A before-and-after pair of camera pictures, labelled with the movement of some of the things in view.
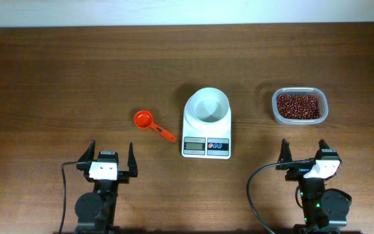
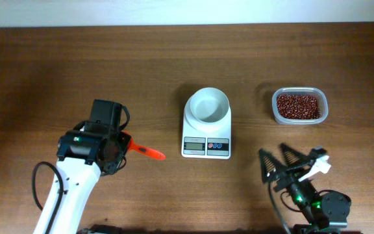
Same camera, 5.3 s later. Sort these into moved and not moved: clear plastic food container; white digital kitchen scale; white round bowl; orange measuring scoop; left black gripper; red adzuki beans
Moved: left black gripper; orange measuring scoop
Not moved: red adzuki beans; white round bowl; clear plastic food container; white digital kitchen scale
